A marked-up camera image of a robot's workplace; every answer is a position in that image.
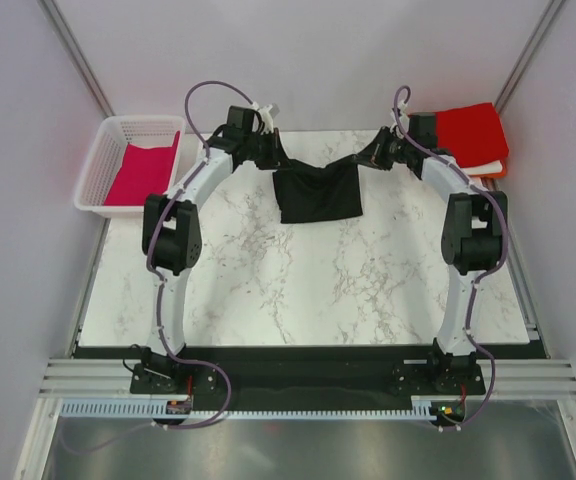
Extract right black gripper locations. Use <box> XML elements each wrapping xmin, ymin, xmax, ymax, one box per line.
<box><xmin>352</xmin><ymin>127</ymin><xmax>414</xmax><ymax>172</ymax></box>

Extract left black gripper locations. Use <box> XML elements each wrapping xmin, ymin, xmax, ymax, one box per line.
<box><xmin>243</xmin><ymin>129</ymin><xmax>293</xmax><ymax>172</ymax></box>

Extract pink t shirt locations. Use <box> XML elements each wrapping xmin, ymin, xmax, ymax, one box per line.
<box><xmin>104</xmin><ymin>131</ymin><xmax>181</xmax><ymax>207</ymax></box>

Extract white plastic basket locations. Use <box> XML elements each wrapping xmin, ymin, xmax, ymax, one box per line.
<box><xmin>73</xmin><ymin>115</ymin><xmax>186</xmax><ymax>218</ymax></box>

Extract right aluminium side rail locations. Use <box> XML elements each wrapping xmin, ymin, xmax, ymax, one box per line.
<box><xmin>482</xmin><ymin>177</ymin><xmax>552</xmax><ymax>359</ymax></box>

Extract white slotted cable duct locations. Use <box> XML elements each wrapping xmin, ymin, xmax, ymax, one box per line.
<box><xmin>60</xmin><ymin>398</ymin><xmax>436</xmax><ymax>421</ymax></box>

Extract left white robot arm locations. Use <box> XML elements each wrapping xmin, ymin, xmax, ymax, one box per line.
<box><xmin>130</xmin><ymin>103</ymin><xmax>287</xmax><ymax>395</ymax></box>

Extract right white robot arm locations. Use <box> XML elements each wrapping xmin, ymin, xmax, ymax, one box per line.
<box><xmin>357</xmin><ymin>107</ymin><xmax>509</xmax><ymax>394</ymax></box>

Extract black t shirt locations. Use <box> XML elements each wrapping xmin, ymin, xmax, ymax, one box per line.
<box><xmin>272</xmin><ymin>158</ymin><xmax>363</xmax><ymax>224</ymax></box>

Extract aluminium corner post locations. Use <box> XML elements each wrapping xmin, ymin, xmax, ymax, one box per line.
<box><xmin>37</xmin><ymin>0</ymin><xmax>115</xmax><ymax>118</ymax></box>
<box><xmin>494</xmin><ymin>0</ymin><xmax>568</xmax><ymax>114</ymax></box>

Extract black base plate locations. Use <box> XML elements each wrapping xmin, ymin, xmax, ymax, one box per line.
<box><xmin>70</xmin><ymin>343</ymin><xmax>552</xmax><ymax>399</ymax></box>

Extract left aluminium corner post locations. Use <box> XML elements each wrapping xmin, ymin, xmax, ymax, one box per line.
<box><xmin>37</xmin><ymin>0</ymin><xmax>115</xmax><ymax>118</ymax></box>

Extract right aluminium corner post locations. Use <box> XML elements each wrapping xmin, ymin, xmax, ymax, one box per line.
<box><xmin>494</xmin><ymin>0</ymin><xmax>568</xmax><ymax>114</ymax></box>

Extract aluminium front frame rail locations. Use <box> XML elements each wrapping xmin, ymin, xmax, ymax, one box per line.
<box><xmin>40</xmin><ymin>359</ymin><xmax>576</xmax><ymax>400</ymax></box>

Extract orange folded t shirt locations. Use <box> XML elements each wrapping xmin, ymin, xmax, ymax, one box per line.
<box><xmin>478</xmin><ymin>169</ymin><xmax>507</xmax><ymax>179</ymax></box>

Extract red folded t shirt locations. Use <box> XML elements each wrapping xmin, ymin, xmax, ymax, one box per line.
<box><xmin>435</xmin><ymin>102</ymin><xmax>509</xmax><ymax>169</ymax></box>

